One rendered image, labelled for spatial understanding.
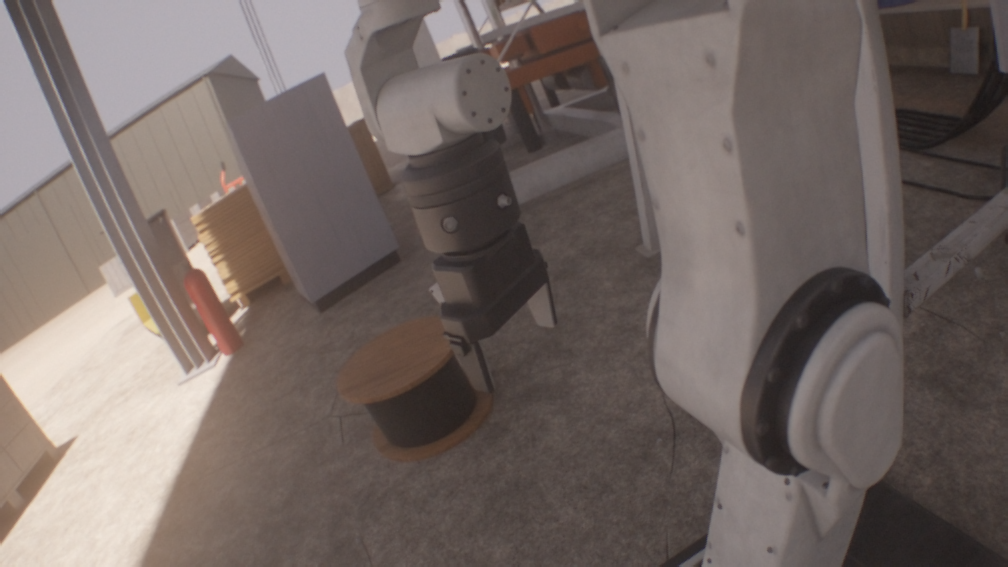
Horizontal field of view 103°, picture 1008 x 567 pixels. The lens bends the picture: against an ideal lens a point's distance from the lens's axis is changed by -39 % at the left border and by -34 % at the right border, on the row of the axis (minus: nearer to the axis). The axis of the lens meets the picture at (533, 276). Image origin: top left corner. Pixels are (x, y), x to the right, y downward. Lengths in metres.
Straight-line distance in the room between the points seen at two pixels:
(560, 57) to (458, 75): 3.32
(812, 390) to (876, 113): 0.78
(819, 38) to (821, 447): 0.24
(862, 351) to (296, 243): 2.94
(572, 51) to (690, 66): 3.48
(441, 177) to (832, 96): 0.30
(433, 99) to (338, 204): 2.72
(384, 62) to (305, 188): 2.61
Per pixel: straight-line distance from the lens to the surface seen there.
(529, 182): 3.31
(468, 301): 0.51
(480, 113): 0.45
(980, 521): 1.09
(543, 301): 0.60
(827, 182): 0.35
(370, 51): 0.49
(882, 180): 1.07
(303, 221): 3.11
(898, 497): 0.86
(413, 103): 0.46
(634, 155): 2.06
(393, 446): 1.70
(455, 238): 0.48
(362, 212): 3.19
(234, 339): 3.52
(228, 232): 4.27
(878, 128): 1.05
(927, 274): 1.23
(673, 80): 0.33
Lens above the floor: 0.87
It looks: 22 degrees down
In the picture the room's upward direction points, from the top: 23 degrees counter-clockwise
